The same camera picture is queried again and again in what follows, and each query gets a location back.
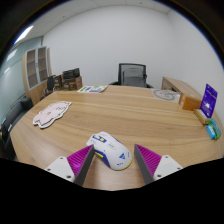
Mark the wooden shelf unit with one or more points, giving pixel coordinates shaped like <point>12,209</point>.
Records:
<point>32,71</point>

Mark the wooden card stand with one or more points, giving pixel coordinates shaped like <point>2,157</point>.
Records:
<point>201,116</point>

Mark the printed sticker sheet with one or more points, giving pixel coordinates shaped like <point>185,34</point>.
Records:
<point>92,89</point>

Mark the black mesh office chair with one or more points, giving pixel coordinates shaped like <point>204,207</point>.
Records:
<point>132,76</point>

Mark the black sofa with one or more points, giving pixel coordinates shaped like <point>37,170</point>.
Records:
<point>13,116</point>

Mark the white blue yellow computer mouse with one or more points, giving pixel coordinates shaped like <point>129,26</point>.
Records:
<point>111,151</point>

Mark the small black chair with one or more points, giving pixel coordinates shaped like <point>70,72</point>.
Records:
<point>50,83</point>

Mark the small brown cardboard box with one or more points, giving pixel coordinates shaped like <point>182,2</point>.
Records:
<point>58,82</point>

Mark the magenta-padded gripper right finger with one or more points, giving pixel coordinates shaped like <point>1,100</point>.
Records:
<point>151,160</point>

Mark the black mesh basket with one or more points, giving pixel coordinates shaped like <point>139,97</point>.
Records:
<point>71,73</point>

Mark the green and blue pack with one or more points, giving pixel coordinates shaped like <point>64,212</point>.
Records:
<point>213,129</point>

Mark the orange-brown cardboard box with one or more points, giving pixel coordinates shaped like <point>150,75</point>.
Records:
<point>190,102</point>

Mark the ceiling light panel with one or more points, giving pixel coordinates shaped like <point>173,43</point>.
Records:
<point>24,34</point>

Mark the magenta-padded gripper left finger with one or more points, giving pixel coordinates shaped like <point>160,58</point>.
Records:
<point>78,160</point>

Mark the purple sign card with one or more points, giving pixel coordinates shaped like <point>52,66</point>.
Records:
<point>209,100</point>

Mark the large brown cardboard box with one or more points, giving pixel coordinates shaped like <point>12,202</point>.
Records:
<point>73,83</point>

